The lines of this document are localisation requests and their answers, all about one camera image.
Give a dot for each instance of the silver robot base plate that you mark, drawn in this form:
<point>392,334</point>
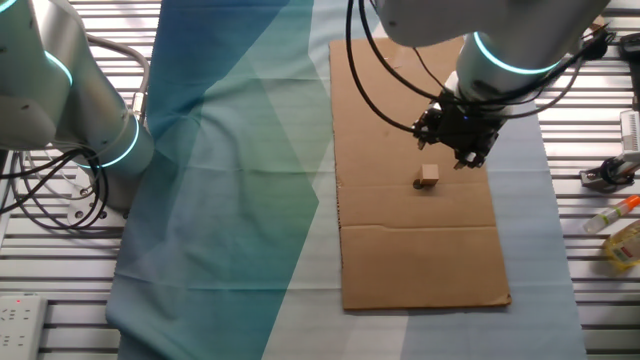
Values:
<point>82,215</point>

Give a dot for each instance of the small black round disc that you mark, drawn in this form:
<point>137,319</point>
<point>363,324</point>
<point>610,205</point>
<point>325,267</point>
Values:
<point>417,184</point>

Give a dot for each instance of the tube with orange cap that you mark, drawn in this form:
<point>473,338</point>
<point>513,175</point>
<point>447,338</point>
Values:
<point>610,215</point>

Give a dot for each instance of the plastic bottle with yellow liquid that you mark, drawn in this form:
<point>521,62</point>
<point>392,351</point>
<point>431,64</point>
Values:
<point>625,247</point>

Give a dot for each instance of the brown cardboard sheet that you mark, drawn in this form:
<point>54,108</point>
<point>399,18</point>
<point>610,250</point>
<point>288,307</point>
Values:
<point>415,250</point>

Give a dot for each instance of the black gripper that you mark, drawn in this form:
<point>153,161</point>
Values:
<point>465,130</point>

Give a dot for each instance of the blue green patterned tablecloth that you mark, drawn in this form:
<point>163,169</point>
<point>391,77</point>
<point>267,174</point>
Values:
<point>225,200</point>

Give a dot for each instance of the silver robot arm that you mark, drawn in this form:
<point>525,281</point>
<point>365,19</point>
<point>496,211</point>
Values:
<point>500,20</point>

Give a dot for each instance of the small wooden block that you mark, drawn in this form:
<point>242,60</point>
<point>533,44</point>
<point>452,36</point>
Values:
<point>429,174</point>

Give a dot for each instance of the small metal bracket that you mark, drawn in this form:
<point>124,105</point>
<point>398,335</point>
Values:
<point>591,180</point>

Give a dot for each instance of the small silver ribbed camera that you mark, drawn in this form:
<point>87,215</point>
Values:
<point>631,131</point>

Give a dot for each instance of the white power strip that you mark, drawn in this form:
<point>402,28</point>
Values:
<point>20,327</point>

